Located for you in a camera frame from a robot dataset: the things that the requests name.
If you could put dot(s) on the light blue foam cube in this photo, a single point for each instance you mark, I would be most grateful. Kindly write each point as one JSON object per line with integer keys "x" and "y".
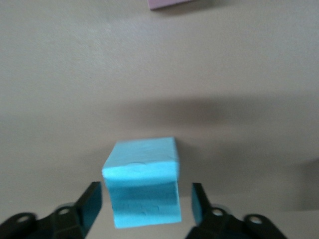
{"x": 142, "y": 199}

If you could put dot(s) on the light pink foam cube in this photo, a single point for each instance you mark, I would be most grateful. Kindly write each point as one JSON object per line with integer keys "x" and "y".
{"x": 169, "y": 3}

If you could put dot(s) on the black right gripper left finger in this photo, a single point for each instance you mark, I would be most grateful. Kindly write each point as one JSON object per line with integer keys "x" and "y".
{"x": 62, "y": 224}

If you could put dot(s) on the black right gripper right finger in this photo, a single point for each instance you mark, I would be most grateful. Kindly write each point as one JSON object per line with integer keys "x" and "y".
{"x": 219, "y": 226}

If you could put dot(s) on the brown table cover sheet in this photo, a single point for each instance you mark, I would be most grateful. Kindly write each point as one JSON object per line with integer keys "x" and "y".
{"x": 74, "y": 62}

